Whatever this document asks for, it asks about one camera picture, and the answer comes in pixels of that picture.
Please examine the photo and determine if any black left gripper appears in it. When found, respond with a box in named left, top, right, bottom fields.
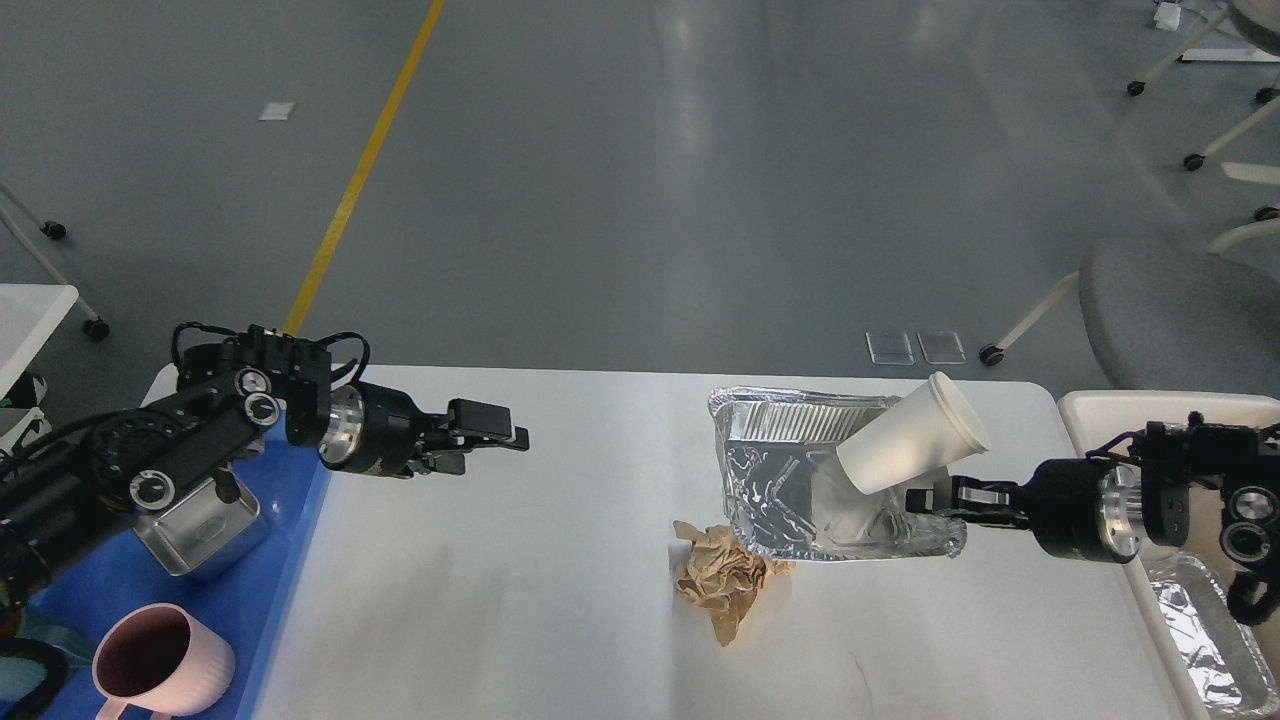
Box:
left=317, top=382, right=530, bottom=479

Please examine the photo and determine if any black white sneaker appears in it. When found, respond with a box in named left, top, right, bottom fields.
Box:
left=1, top=372, right=52, bottom=454

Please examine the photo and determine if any white chair base with casters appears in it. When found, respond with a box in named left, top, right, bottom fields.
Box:
left=1126, top=0, right=1280, bottom=223

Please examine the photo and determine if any pink ribbed mug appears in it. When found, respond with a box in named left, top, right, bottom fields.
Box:
left=91, top=603, right=236, bottom=719

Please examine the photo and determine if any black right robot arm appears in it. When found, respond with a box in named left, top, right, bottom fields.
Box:
left=905, top=411, right=1279, bottom=626

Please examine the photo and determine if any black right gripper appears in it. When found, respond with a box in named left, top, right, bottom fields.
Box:
left=905, top=457, right=1146, bottom=564

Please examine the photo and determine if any grey office chair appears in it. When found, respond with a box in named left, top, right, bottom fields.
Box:
left=978, top=242, right=1279, bottom=398

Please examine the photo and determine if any blue plastic tray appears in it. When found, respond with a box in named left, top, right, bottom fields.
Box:
left=29, top=428, right=329, bottom=719

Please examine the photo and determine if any white paper cup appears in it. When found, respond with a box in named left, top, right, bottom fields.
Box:
left=835, top=372, right=992, bottom=495

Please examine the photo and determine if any aluminium foil tray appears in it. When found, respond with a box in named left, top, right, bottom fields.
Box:
left=708, top=386, right=968, bottom=562

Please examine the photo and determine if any teal ceramic mug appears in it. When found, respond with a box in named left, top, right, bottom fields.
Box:
left=1, top=606, right=95, bottom=703

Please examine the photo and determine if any foil tray in bin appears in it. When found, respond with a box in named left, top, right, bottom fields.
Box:
left=1146, top=552, right=1279, bottom=719

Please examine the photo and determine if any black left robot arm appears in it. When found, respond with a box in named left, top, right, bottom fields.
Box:
left=1, top=325, right=529, bottom=719

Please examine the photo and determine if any white side table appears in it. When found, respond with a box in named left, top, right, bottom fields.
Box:
left=1, top=184, right=111, bottom=392

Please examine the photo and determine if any stainless steel tray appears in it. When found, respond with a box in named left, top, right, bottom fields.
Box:
left=132, top=471, right=269, bottom=583

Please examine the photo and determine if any brown paper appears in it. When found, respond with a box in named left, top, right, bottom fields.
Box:
left=672, top=520, right=796, bottom=647

